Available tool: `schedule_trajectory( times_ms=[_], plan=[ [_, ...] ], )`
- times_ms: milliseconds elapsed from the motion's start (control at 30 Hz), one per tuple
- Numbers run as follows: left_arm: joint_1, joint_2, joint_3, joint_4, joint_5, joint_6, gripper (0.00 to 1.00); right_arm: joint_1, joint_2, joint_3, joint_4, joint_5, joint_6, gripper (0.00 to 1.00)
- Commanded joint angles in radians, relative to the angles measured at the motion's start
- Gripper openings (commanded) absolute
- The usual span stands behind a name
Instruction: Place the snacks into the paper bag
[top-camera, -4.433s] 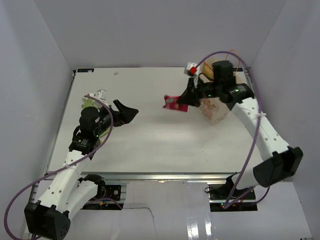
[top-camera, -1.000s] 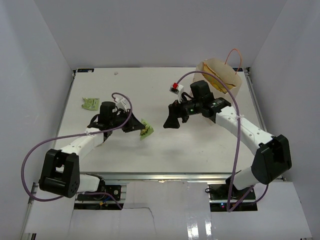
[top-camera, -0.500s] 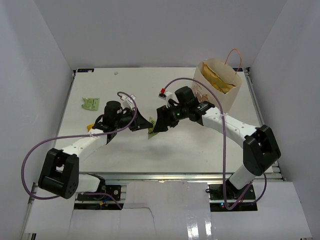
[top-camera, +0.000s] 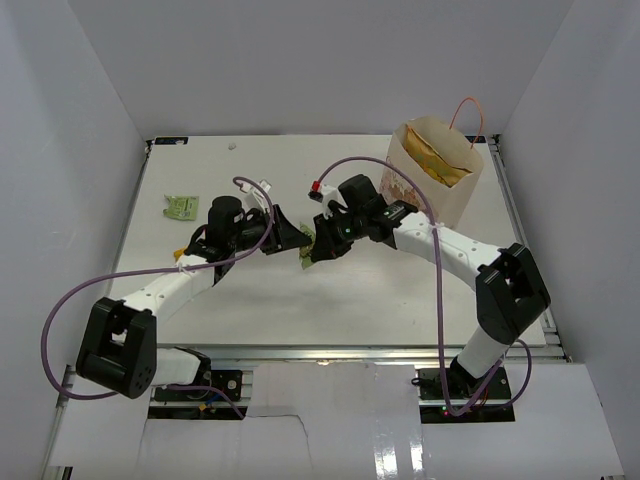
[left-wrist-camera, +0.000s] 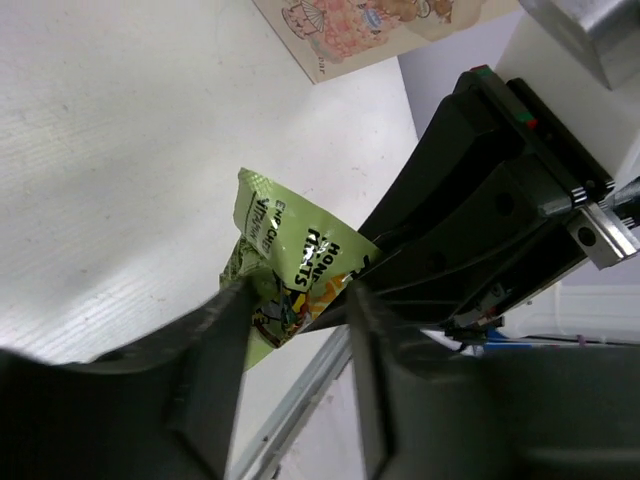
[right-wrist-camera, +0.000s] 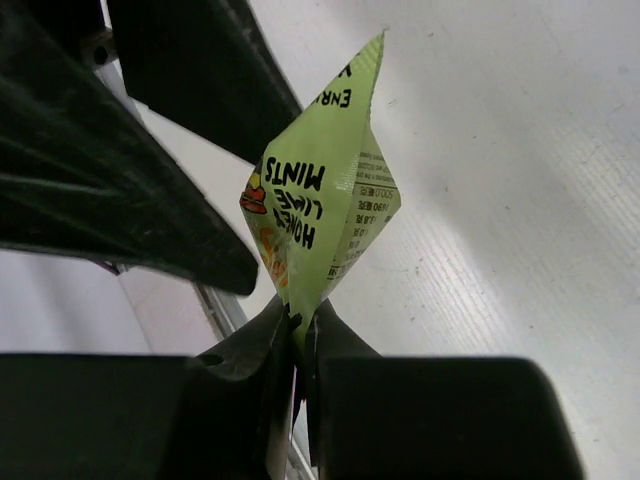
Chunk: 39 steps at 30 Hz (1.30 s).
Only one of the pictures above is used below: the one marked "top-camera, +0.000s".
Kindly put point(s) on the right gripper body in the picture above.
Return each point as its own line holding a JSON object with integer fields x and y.
{"x": 354, "y": 224}

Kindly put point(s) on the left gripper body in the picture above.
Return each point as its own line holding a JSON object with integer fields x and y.
{"x": 247, "y": 231}

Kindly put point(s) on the green triangular snack packet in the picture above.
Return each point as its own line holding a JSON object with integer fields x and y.
{"x": 305, "y": 251}

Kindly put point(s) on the brown chips bag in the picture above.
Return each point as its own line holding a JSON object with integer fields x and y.
{"x": 430, "y": 161}

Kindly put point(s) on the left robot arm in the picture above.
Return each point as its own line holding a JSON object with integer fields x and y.
{"x": 119, "y": 349}

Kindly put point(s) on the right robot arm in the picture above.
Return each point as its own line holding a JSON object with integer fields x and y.
{"x": 509, "y": 289}

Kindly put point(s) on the beige paper bag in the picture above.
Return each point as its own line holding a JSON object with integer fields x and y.
{"x": 408, "y": 182}

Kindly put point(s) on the light green snack packet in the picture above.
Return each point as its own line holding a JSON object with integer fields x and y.
{"x": 181, "y": 208}

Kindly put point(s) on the yellow snack packet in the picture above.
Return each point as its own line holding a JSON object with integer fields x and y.
{"x": 178, "y": 253}

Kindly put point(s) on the blue label sticker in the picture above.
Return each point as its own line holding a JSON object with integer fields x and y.
{"x": 171, "y": 141}

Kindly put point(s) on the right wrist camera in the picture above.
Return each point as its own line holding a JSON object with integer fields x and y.
{"x": 328, "y": 198}

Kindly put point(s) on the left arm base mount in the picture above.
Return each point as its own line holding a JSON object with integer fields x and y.
{"x": 215, "y": 387}

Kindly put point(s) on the aluminium table frame rail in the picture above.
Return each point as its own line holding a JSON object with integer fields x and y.
{"x": 374, "y": 302}

